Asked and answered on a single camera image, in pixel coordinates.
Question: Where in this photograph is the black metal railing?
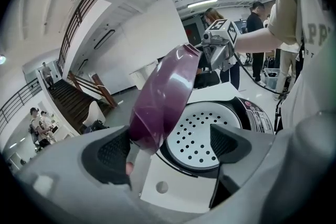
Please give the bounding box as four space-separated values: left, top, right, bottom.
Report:
0 77 43 136

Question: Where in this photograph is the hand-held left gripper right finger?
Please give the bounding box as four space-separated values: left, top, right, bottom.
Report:
183 112 335 224

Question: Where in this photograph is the white chair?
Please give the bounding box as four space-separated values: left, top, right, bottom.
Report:
82 100 107 130

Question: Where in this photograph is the black bag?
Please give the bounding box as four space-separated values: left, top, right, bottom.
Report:
83 119 110 135

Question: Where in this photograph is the white cabinet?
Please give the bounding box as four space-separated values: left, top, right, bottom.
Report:
129 59 159 90

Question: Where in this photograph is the long ceiling light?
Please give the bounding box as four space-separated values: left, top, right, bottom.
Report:
187 0 219 9

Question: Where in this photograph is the purple rice cooker lid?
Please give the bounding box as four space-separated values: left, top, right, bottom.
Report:
129 44 202 156

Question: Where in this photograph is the person's right forearm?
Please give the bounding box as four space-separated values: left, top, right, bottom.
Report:
234 25 284 54

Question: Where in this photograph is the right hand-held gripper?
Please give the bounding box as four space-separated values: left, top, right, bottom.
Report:
195 18 238 72

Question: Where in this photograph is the clear storage bin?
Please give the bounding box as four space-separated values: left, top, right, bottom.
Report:
263 67 282 90

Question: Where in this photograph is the black rice cooker base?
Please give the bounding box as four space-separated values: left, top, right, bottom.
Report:
156 96 275 179

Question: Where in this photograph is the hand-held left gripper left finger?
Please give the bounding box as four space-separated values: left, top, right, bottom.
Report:
17 125 152 224

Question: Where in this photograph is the white perforated steamer tray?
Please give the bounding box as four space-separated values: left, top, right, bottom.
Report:
167 109 242 169

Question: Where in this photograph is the person's beige t-shirt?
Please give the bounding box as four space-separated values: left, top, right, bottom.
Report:
267 0 336 140

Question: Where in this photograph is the brown wooden staircase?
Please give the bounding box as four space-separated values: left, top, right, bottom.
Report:
48 70 118 135

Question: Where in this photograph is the dark slatted stair railing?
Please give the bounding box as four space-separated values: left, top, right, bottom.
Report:
57 0 100 73

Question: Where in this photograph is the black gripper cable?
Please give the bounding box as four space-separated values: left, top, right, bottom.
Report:
234 52 291 95

